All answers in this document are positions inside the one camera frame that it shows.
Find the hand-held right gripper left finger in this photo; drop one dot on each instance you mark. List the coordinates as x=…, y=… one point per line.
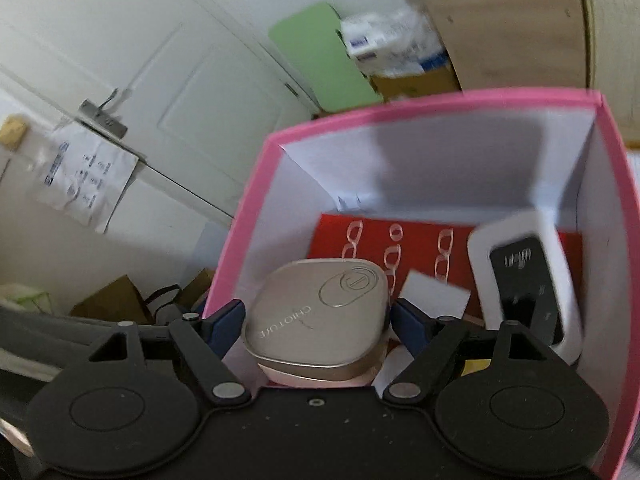
x=226, y=327

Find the white charger plug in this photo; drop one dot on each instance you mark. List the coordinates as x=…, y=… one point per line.
x=432, y=294

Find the white plastic wrapped packs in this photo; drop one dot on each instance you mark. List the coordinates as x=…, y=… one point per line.
x=390, y=40

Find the pink cardboard box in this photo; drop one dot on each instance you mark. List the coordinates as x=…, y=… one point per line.
x=612, y=210

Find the red patterned flat box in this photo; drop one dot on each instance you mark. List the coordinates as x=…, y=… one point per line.
x=330, y=240

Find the brown paper bag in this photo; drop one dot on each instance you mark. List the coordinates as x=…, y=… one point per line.
x=112, y=302

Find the printed paper notice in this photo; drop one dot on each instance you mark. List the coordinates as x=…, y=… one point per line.
x=85, y=175

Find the green board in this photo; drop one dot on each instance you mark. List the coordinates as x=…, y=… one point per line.
x=320, y=60

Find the white door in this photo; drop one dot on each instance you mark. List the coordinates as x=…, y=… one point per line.
x=200, y=85

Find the rose gold case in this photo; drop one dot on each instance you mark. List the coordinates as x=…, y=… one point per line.
x=310, y=320

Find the wooden shelf unit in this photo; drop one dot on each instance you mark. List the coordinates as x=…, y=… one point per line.
x=510, y=30

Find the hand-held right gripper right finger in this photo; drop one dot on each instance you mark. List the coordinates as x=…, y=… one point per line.
x=407, y=322

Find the white portable wifi router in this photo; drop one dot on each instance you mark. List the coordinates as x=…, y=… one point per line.
x=530, y=280

